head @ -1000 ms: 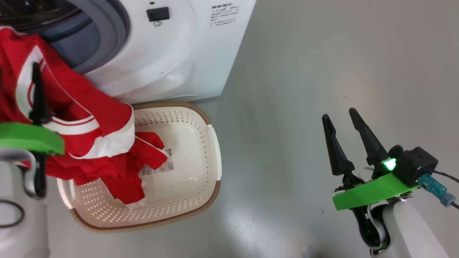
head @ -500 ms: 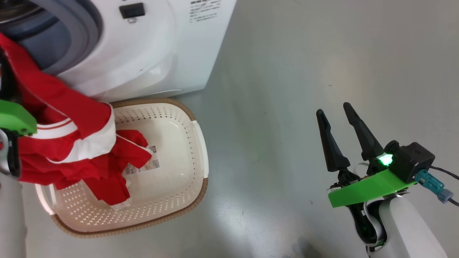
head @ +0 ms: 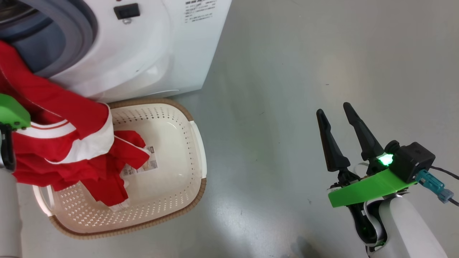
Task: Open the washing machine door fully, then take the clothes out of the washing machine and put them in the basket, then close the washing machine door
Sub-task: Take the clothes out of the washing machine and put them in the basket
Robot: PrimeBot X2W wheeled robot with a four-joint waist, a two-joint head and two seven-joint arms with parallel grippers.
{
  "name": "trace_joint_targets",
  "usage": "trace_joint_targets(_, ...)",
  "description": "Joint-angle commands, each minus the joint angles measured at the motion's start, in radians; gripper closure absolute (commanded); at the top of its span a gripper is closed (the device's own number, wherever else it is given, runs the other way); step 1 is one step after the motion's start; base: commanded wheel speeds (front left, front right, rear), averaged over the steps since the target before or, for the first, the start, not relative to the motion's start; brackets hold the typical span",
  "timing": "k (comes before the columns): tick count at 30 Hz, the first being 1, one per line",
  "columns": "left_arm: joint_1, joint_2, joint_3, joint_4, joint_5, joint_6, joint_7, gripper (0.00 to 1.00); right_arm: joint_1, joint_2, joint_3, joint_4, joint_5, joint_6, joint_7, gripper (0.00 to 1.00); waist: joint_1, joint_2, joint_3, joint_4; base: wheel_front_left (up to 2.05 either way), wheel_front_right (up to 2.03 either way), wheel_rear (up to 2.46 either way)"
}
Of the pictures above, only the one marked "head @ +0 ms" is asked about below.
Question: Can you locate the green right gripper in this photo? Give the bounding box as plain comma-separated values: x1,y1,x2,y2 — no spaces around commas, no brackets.
316,102,417,209

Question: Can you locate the cream laundry basket brown rim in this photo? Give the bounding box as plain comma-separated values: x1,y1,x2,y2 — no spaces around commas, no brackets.
32,99,208,240

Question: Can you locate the white front-load washing machine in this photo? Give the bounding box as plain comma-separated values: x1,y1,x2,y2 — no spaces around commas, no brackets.
0,0,233,104

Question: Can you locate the red and white garment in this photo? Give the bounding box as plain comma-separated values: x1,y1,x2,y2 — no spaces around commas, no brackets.
0,40,151,207

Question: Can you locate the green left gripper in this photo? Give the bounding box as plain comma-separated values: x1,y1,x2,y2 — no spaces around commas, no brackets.
0,94,31,130

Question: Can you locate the black cable with teal plug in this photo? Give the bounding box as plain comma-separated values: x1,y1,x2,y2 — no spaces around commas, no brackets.
415,165,459,207

